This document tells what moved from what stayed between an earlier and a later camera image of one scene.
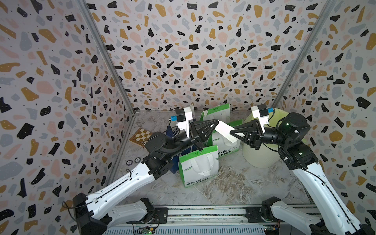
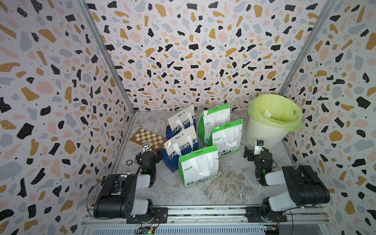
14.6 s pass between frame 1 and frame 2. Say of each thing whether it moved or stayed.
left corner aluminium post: stayed
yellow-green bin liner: moved
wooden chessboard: stayed
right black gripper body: moved
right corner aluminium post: stayed
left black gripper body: moved
